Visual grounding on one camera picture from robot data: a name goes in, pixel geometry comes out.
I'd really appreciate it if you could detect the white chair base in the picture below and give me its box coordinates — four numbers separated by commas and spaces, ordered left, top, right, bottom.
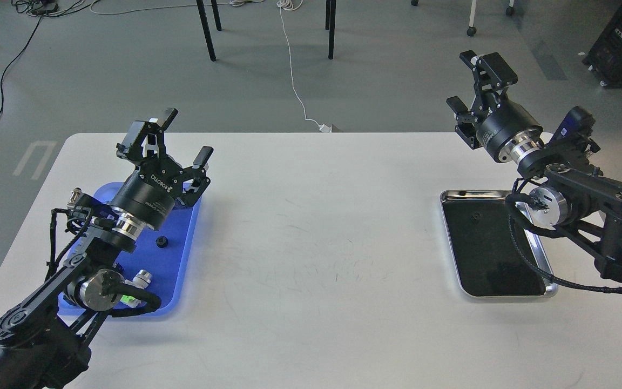
400, 1, 518, 40

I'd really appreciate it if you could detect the black table leg left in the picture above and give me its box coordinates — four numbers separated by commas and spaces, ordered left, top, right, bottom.
197, 0, 222, 62

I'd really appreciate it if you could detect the blue plastic tray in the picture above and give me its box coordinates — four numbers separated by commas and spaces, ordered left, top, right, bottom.
57, 182, 204, 317

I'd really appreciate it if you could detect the black Robotiq gripper image left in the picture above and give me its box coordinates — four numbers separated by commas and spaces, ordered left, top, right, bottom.
110, 108, 214, 231

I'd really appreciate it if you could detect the green and grey switch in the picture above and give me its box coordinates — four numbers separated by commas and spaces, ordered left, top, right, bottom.
120, 269, 152, 308

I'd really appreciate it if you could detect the white cable on floor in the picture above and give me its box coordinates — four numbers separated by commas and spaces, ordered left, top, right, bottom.
230, 0, 332, 133

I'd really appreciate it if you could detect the black table leg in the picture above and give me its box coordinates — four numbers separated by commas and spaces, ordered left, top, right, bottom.
325, 0, 337, 60
197, 0, 222, 62

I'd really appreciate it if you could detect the silver metal tray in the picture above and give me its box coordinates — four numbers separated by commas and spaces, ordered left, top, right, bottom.
440, 190, 558, 300

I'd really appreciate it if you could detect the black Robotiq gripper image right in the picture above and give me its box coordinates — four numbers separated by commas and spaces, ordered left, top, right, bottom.
447, 51, 543, 164

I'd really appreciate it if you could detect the black table leg right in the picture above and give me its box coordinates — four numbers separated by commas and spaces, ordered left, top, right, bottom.
325, 0, 337, 60

